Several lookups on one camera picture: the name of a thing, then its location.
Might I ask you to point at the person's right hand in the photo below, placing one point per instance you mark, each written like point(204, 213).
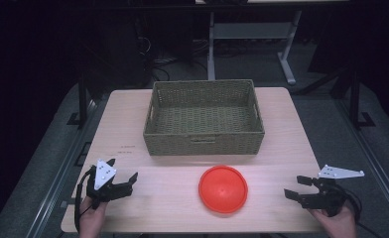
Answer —
point(341, 226)

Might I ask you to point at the grey metal desk frame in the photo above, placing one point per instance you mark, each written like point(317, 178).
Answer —
point(248, 31)

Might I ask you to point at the green woven basket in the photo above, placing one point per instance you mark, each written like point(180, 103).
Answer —
point(202, 143)

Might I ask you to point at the aluminium rail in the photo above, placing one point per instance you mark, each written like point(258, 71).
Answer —
point(55, 185)
point(377, 172)

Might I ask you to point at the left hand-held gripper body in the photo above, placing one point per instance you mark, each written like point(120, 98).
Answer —
point(103, 175)

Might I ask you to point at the person's left hand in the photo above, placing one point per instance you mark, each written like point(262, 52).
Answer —
point(91, 221)

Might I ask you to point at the black metal stand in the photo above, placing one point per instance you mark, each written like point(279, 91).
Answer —
point(82, 99)
point(355, 99)

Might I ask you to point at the red round plastic disc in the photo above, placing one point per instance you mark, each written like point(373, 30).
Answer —
point(223, 190)

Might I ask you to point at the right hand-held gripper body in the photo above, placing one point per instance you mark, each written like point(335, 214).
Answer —
point(328, 198)

